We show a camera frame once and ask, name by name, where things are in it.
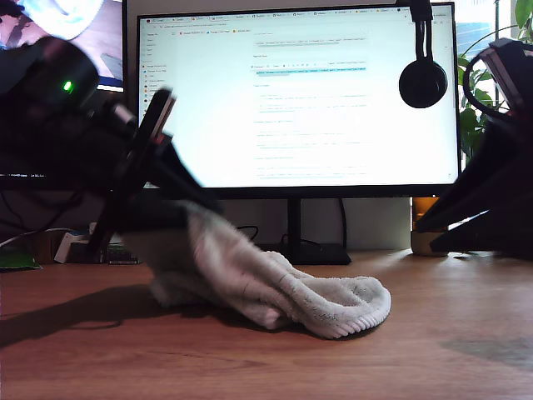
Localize white fluffy tea towel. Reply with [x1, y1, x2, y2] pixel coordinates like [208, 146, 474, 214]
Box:
[120, 198, 393, 340]

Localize green leafy houseplant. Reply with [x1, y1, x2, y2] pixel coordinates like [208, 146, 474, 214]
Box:
[456, 0, 533, 162]

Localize amber glass jar grey base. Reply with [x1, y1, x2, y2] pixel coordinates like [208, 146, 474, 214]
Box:
[410, 196, 451, 258]

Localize small dark box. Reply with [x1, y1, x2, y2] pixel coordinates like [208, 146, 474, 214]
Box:
[68, 241, 101, 264]

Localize brown wooden block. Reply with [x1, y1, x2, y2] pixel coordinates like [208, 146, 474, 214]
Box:
[31, 231, 66, 264]

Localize black headphones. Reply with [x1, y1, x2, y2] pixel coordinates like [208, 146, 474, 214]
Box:
[395, 0, 450, 110]

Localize green packet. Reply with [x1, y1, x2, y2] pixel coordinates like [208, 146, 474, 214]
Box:
[0, 248, 42, 272]

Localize computer monitor with dark screen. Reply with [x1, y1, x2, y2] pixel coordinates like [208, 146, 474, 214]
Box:
[0, 0, 132, 193]

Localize computer monitor with white page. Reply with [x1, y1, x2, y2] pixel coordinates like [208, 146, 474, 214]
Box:
[134, 2, 462, 267]

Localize thin black camera cable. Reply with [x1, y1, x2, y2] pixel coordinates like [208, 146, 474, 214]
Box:
[462, 52, 511, 123]

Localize white cable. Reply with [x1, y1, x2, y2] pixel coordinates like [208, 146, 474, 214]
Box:
[0, 227, 74, 249]

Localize black monitor power cable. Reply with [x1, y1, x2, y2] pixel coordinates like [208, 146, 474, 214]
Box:
[339, 197, 349, 251]

